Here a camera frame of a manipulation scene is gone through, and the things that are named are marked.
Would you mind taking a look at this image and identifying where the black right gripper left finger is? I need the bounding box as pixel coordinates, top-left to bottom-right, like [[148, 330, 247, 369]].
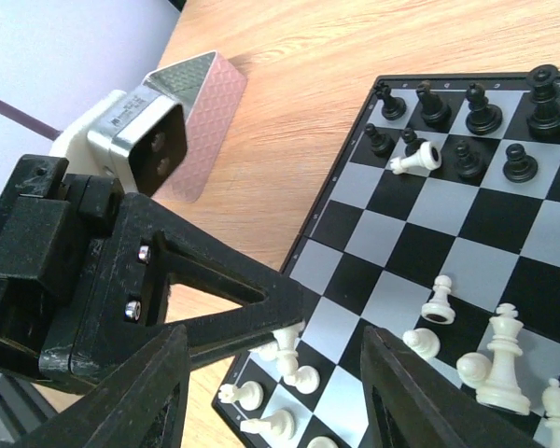
[[0, 326, 189, 447]]

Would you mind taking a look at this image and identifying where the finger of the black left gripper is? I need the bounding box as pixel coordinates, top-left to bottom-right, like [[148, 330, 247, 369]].
[[71, 193, 303, 373]]

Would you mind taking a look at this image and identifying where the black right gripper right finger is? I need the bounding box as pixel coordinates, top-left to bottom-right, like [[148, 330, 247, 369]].
[[360, 326, 540, 448]]

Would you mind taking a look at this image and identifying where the black chess rook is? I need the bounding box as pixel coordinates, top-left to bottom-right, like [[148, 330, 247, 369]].
[[374, 81, 407, 121]]

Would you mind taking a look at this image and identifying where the white chess king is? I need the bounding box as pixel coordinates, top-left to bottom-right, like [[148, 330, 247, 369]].
[[476, 303, 530, 415]]

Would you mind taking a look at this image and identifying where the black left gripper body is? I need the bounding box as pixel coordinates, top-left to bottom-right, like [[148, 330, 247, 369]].
[[0, 154, 124, 395]]

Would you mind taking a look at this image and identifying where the pink metal tin box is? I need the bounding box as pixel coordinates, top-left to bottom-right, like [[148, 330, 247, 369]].
[[144, 50, 247, 203]]

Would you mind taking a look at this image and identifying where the black chess pawn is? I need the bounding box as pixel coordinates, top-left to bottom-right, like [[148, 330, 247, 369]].
[[364, 123, 395, 157]]

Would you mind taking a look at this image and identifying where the white chess pawn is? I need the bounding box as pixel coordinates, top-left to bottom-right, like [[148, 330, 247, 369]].
[[273, 321, 305, 376], [421, 274, 455, 325]]

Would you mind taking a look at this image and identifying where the fallen white chess rook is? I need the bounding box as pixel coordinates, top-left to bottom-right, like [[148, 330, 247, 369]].
[[389, 141, 442, 175]]

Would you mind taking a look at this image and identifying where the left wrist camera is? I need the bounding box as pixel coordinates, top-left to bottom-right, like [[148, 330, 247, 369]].
[[49, 84, 188, 196]]

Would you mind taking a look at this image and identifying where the white chess bishop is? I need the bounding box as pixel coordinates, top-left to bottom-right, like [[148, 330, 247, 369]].
[[541, 378, 560, 448]]

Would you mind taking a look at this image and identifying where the black silver chess board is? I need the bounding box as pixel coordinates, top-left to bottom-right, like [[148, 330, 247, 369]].
[[213, 73, 560, 447]]

